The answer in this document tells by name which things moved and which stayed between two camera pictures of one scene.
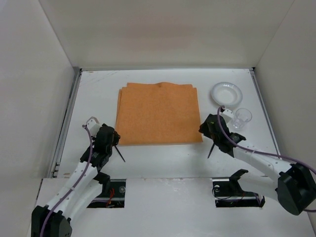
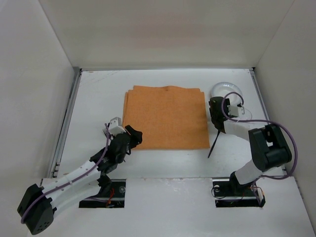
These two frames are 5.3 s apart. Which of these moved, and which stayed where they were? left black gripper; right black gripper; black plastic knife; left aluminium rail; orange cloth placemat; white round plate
Moved: orange cloth placemat; left black gripper; right black gripper
Stayed: black plastic knife; white round plate; left aluminium rail
